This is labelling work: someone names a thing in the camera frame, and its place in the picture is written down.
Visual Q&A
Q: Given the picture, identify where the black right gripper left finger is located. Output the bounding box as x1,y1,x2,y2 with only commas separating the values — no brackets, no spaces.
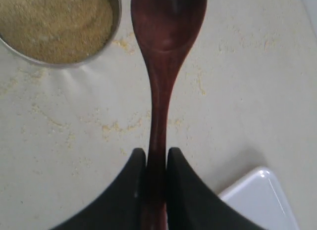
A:
54,148,146,230

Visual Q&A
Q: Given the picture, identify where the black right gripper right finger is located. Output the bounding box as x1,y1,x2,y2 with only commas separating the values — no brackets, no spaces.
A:
166,147,244,230

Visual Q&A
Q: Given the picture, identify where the dark red wooden spoon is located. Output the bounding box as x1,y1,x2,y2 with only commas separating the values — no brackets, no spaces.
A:
131,0,207,230

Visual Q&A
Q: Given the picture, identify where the white plastic tray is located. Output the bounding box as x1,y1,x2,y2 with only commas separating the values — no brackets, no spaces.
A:
219,167,299,230

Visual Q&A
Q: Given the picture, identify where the steel bowl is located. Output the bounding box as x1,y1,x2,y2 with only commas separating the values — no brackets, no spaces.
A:
0,0,122,67

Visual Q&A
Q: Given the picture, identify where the yellow millet grain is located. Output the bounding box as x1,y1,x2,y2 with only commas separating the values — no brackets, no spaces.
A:
0,0,114,64

